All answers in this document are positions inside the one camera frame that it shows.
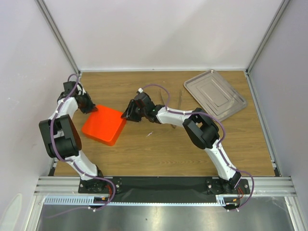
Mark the aluminium frame rail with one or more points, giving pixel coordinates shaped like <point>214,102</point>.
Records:
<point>273,187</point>

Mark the metal tray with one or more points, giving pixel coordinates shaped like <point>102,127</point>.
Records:
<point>215,94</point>

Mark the metal tongs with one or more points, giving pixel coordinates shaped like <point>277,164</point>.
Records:
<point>179,99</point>

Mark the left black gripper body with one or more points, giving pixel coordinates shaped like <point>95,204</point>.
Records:
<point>85,107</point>

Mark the orange box lid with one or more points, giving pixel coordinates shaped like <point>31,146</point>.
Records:
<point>105,115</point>

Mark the orange compartment chocolate box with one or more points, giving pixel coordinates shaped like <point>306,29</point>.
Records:
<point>107,134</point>

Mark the grey cable duct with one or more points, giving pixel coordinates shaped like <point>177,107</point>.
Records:
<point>215,200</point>

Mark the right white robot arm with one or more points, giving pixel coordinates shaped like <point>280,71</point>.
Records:
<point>200,127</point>

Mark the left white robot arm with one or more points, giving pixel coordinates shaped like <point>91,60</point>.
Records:
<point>62,141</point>

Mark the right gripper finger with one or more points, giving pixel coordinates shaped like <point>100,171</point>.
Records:
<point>134,118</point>
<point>129,112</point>

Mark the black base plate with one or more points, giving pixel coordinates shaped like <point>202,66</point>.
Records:
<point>196,185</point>

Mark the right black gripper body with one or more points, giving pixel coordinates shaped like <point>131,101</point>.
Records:
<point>137,111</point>

